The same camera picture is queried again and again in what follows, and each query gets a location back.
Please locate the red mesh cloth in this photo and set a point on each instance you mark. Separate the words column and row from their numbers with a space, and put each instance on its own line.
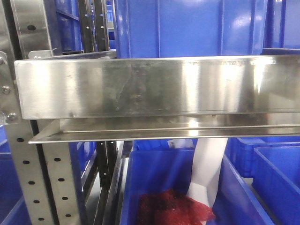
column 172, row 208

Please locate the black perforated rack post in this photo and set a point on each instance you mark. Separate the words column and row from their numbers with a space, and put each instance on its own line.
column 93, row 24

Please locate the stainless steel shelf tray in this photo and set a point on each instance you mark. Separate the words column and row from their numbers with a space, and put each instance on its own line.
column 155, row 98

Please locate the perforated steel shelf post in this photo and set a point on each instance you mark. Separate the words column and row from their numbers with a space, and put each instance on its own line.
column 49, row 174

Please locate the large blue crate upper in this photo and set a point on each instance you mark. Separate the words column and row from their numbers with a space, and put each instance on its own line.
column 186, row 28

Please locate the blue crate lower centre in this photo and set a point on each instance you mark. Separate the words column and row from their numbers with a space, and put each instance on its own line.
column 156, row 171

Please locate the blue crate lower right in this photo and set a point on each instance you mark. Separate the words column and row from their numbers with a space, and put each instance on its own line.
column 277, row 181

